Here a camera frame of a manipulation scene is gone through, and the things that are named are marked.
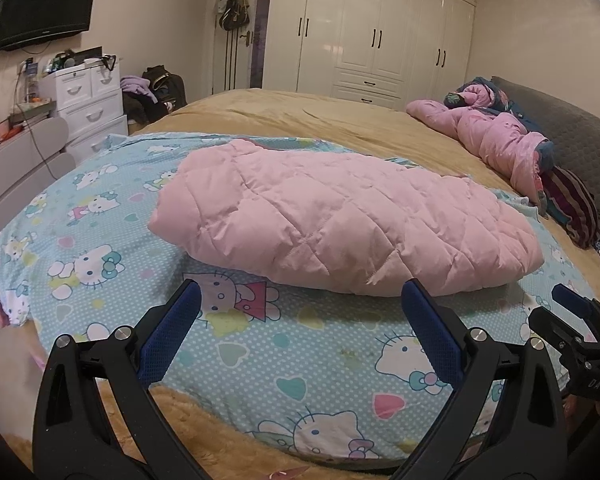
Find pink puffy coat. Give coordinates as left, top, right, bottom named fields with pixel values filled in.
left=406, top=77, right=556, bottom=206

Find hanging bags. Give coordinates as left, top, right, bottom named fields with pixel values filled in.
left=219, top=0, right=252, bottom=31

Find white drawer cabinet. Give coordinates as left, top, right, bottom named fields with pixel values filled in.
left=40, top=62, right=129, bottom=166

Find white door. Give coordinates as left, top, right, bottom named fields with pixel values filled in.
left=212, top=0, right=271, bottom=96

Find blue cartoon cat blanket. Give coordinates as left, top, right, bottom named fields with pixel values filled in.
left=0, top=132, right=600, bottom=461

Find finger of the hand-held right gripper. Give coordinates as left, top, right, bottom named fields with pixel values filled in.
left=551, top=283, right=600, bottom=341
left=528, top=305, right=588, bottom=361

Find pink quilted jacket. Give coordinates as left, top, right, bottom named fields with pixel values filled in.
left=148, top=139, right=546, bottom=297

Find dark clothes pile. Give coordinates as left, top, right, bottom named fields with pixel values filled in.
left=122, top=92, right=161, bottom=123

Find black wall television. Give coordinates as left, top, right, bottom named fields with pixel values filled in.
left=0, top=0, right=98, bottom=52

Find white wardrobe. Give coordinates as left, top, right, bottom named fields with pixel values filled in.
left=262, top=0, right=477, bottom=111

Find dark striped cloth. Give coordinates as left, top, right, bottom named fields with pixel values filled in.
left=540, top=165, right=600, bottom=250

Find grey quilted headboard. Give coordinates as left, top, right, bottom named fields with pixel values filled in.
left=491, top=76, right=600, bottom=241

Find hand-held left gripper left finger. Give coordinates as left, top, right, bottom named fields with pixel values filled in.
left=31, top=277, right=203, bottom=480

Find bed with tan cover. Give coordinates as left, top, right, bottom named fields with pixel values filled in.
left=0, top=87, right=600, bottom=480

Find purple cloth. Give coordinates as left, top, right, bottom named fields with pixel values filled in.
left=120, top=76, right=157, bottom=101

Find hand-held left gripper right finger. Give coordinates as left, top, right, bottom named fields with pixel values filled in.
left=395, top=277, right=568, bottom=480

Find cluttered desk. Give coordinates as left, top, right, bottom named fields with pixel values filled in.
left=0, top=100, right=58, bottom=158

